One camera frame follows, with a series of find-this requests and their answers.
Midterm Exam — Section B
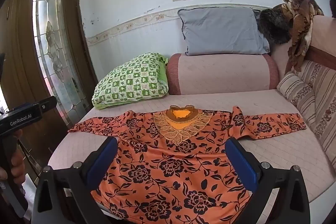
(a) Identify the dark furry cushion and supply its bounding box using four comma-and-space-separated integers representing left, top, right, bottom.
257, 8, 293, 45

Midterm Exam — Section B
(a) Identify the brown ruffled cloth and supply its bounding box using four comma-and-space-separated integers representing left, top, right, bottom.
282, 0, 324, 79

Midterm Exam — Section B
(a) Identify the person's left hand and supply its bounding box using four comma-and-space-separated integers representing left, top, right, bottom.
0, 129, 27, 186

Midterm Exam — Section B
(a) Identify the pink quilted sofa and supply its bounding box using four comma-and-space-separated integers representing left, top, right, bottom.
47, 14, 336, 224

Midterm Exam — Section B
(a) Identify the striped floral back cushion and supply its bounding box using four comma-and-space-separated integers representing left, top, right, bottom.
294, 60, 336, 169

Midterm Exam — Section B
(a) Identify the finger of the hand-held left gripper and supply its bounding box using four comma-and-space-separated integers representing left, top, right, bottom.
39, 96, 57, 112
7, 102, 40, 111

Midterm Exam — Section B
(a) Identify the orange floral blouse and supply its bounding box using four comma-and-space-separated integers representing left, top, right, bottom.
68, 105, 307, 224

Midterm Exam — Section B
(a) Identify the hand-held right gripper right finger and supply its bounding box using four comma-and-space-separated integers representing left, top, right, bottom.
225, 137, 311, 224

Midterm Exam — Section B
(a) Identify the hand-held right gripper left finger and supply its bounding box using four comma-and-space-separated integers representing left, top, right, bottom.
31, 137, 118, 224

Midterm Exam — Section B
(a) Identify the green checkered pillow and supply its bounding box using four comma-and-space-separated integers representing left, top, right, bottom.
92, 52, 169, 110

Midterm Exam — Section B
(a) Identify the wooden door with leaded glass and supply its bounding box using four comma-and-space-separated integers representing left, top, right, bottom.
0, 0, 99, 188

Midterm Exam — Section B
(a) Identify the grey pillow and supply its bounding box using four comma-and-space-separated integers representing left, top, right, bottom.
177, 7, 271, 56

